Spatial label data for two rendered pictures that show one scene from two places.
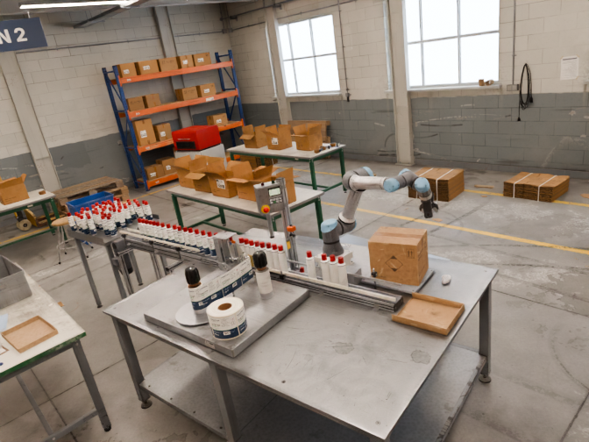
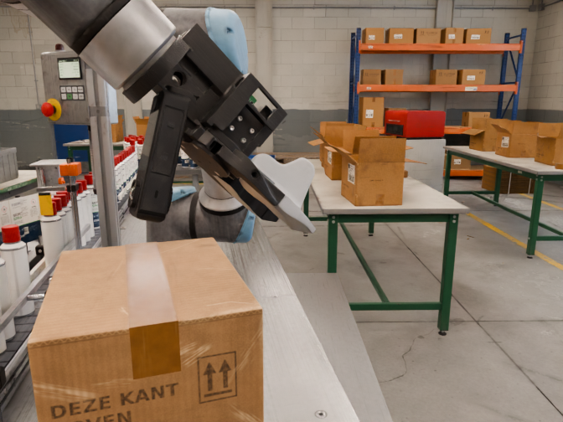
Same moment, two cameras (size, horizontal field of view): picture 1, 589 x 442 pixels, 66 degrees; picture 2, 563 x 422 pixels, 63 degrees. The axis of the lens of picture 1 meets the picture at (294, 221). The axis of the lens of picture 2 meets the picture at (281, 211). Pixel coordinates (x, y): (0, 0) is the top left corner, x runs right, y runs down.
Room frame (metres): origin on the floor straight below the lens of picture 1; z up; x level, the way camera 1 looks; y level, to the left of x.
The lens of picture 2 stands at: (2.18, -1.12, 1.35)
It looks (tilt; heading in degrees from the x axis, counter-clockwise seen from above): 13 degrees down; 39
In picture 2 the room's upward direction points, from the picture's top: straight up
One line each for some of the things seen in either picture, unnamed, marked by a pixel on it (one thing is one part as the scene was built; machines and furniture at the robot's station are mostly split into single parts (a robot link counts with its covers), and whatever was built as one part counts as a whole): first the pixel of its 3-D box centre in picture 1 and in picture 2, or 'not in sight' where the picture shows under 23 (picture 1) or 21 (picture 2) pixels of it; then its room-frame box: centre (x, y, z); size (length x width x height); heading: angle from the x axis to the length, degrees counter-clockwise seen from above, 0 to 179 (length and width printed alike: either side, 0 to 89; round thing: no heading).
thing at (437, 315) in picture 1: (428, 311); not in sight; (2.06, -0.64, 0.85); 0.30 x 0.26 x 0.04; 49
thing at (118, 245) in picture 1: (121, 257); not in sight; (3.91, 1.65, 0.71); 0.15 x 0.12 x 0.34; 139
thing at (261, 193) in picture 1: (269, 197); (79, 89); (2.85, 0.14, 1.38); 0.17 x 0.10 x 0.19; 104
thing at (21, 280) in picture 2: (310, 266); (16, 270); (2.56, -0.06, 0.98); 0.05 x 0.05 x 0.20
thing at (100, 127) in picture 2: (287, 225); (105, 169); (2.86, 0.05, 1.16); 0.04 x 0.04 x 0.67; 49
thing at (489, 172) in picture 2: (259, 157); (510, 178); (9.87, 0.57, 0.19); 0.64 x 0.54 x 0.37; 133
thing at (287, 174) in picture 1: (274, 185); (373, 168); (4.60, 0.15, 0.97); 0.51 x 0.39 x 0.37; 135
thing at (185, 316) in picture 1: (201, 310); not in sight; (2.38, 0.64, 0.89); 0.31 x 0.31 x 0.01
